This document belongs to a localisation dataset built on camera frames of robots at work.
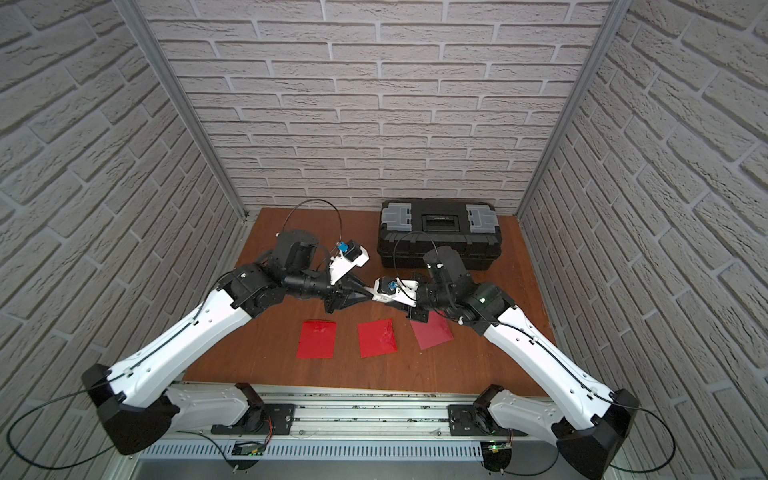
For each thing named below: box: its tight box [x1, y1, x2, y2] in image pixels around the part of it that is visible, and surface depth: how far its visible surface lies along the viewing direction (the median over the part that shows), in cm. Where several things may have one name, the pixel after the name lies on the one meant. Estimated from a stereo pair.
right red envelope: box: [409, 311, 454, 351], surface depth 91 cm
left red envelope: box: [296, 319, 337, 359], surface depth 90 cm
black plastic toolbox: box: [377, 198, 503, 271], surface depth 96 cm
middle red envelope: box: [358, 318, 398, 359], surface depth 89 cm
